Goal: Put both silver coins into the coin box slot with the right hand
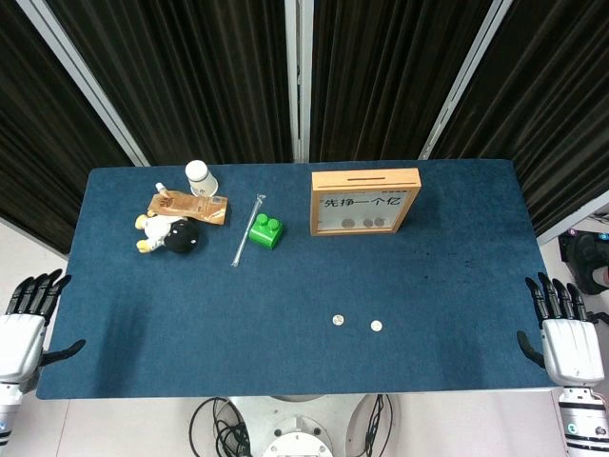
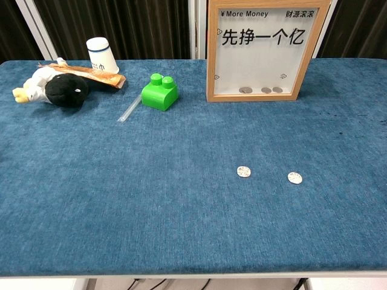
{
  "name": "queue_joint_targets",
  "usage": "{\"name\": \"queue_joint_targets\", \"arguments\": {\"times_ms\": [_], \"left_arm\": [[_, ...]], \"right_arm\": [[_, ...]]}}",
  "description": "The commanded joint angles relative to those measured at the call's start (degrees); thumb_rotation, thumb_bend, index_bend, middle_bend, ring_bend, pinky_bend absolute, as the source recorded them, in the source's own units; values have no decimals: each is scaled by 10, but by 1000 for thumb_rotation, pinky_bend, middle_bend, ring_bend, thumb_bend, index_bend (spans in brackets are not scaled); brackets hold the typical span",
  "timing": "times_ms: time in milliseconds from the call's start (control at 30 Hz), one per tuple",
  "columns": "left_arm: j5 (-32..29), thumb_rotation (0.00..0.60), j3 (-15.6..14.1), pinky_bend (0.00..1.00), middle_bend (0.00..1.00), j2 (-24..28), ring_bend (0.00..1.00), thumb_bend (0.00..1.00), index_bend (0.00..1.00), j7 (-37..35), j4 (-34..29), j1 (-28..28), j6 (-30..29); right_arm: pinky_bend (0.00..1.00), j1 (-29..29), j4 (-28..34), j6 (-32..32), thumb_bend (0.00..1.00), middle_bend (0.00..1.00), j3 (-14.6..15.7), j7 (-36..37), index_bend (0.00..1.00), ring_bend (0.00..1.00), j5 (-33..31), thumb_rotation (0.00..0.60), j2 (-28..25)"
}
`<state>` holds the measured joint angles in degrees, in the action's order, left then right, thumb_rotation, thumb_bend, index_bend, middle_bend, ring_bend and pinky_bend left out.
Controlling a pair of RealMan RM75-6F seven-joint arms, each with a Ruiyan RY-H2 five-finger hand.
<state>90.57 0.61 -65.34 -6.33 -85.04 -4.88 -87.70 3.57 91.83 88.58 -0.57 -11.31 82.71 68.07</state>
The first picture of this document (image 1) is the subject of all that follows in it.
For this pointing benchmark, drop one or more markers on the black shoe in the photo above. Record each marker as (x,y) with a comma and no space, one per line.
(590,266)

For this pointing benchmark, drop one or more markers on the brown snack pouch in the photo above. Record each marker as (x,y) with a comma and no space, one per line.
(190,205)

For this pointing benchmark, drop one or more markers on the white paper cup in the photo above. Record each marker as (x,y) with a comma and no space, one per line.
(200,180)

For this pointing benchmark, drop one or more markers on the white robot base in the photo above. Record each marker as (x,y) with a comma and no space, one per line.
(295,428)

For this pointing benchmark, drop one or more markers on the grey partition frame post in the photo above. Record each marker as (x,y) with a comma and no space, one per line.
(461,81)
(298,81)
(85,81)
(571,219)

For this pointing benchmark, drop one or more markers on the left black-fingered silver robot hand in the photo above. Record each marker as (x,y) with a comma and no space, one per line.
(19,343)

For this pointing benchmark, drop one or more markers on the green toy building brick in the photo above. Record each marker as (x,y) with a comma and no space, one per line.
(265,232)

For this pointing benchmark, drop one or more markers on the wooden coin bank box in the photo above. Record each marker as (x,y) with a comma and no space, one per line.
(366,181)

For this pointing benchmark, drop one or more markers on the black pleated curtain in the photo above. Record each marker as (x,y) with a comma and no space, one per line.
(380,81)
(547,119)
(38,166)
(190,81)

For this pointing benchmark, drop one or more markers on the clear wrapped drinking straw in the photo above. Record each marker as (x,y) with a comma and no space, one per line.
(247,229)

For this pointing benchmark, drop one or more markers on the blue fabric table mat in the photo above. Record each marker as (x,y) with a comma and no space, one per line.
(285,309)

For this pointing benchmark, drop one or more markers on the small white bottle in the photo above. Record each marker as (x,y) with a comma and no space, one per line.
(161,187)

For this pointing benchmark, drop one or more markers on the silver coin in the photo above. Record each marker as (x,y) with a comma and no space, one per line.
(338,320)
(367,222)
(348,222)
(376,325)
(379,221)

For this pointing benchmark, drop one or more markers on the right black-fingered silver robot hand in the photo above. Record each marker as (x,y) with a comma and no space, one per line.
(571,352)

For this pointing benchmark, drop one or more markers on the black and white plush toy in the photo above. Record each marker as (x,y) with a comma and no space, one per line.
(178,235)

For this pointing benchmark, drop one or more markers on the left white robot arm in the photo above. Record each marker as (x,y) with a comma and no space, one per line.
(7,414)

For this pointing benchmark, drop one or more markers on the black box with coloured buttons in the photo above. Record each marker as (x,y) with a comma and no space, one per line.
(566,247)

